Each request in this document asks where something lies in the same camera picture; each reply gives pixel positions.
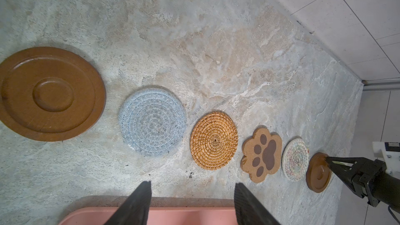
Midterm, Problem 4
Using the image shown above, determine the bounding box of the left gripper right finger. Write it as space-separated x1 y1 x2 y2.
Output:
234 183 280 225

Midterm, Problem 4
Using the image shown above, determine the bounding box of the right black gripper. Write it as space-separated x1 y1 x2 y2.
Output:
325 156 400 212

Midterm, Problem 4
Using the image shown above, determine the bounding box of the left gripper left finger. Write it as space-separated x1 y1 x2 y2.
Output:
104 181 152 225

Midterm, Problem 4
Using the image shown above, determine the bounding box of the dark wooden coaster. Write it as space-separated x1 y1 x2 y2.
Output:
1 47 106 142
306 152 332 193

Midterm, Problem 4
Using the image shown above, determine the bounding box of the white multicolour woven coaster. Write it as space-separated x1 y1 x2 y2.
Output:
282 138 309 182

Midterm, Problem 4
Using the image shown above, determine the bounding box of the cork paw coaster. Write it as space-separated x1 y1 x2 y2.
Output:
240 127 282 183

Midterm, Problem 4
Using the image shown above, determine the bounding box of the rattan woven coaster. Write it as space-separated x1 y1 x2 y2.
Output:
190 111 239 170

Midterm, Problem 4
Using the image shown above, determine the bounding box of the blue woven coaster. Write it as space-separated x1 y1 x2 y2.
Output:
118 87 186 157

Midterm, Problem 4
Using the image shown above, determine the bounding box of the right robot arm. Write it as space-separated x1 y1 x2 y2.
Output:
326 142 400 213

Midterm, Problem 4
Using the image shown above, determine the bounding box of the pink silicone tray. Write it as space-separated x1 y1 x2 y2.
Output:
60 207 237 225

